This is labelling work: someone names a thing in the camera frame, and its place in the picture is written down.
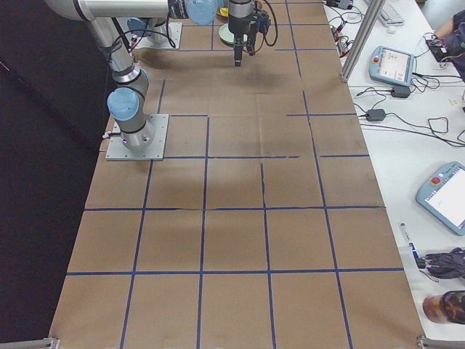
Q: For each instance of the near teach pendant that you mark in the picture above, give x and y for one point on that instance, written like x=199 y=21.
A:
x=442 y=195

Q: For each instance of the yellow banana bunch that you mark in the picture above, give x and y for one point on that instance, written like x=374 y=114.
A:
x=223 y=11

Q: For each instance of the black power adapter far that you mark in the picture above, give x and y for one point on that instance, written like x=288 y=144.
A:
x=400 y=92

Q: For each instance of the teach pendant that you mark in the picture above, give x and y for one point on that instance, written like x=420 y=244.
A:
x=442 y=195
x=391 y=66

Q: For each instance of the light green plate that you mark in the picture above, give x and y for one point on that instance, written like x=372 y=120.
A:
x=226 y=35

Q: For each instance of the brown glass bottle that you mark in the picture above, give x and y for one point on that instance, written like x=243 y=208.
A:
x=445 y=308

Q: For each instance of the black power adapter near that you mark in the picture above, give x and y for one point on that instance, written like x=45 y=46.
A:
x=374 y=115

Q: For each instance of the white keyboard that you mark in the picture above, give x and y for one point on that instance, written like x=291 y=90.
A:
x=390 y=17

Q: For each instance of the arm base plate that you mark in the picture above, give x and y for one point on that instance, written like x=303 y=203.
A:
x=164 y=36
x=148 y=144

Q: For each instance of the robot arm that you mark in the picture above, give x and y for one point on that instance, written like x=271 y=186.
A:
x=198 y=12
x=126 y=102

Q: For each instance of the aluminium frame post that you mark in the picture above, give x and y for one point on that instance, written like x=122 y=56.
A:
x=367 y=24

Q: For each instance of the person at desk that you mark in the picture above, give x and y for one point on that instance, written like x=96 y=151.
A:
x=451 y=34

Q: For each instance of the folded dark umbrella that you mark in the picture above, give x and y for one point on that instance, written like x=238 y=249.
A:
x=444 y=265

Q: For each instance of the black power adapter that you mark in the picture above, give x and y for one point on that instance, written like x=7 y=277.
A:
x=400 y=92
x=374 y=115

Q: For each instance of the far teach pendant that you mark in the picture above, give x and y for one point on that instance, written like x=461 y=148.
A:
x=391 y=66

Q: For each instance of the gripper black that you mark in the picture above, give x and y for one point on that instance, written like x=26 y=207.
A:
x=237 y=22

